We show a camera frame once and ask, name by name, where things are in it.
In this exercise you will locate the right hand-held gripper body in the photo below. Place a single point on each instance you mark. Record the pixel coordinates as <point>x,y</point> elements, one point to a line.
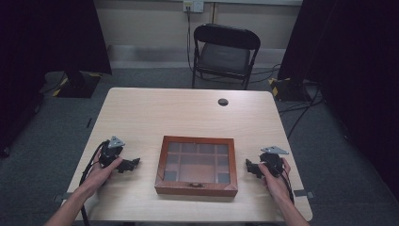
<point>271,161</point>

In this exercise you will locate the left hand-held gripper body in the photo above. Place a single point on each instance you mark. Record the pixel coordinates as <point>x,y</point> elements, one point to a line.
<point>109,152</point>

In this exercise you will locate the wooden glass-lid box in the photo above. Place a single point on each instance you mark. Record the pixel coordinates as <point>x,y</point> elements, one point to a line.
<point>197,166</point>

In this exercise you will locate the person's right hand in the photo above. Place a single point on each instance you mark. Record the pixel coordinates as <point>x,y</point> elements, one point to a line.
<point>276,183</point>

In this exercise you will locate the person's left hand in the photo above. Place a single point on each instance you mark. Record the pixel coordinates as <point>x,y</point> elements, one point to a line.
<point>98,175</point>

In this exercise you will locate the black yellow-striped stand base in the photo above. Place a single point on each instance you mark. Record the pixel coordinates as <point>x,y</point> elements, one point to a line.
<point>288,89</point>

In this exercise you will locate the dark curtain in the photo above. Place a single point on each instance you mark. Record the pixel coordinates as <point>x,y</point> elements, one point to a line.
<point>47,62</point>
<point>351,81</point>

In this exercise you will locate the black folding chair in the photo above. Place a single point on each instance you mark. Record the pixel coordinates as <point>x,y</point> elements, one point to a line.
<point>224,56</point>

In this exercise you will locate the white wall socket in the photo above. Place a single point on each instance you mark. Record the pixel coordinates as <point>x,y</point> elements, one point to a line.
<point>193,6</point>

